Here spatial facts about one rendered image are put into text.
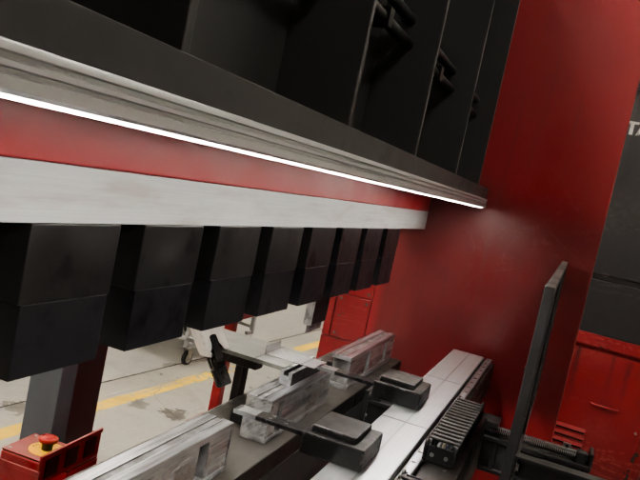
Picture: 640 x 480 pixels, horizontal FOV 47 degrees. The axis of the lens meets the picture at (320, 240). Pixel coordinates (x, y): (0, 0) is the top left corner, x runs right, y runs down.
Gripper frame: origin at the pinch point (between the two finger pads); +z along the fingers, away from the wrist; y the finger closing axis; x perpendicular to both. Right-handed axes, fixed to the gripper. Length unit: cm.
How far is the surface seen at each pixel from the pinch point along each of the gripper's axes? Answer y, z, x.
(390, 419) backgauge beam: -18.8, 18.3, -26.0
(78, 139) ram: -76, -42, 23
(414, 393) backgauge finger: -12.3, 17.7, -36.5
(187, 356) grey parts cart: 342, 39, -57
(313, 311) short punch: 2.8, -5.2, -25.9
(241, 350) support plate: 14.5, -1.3, -9.8
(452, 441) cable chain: -42, 19, -26
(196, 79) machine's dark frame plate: -96, -41, 15
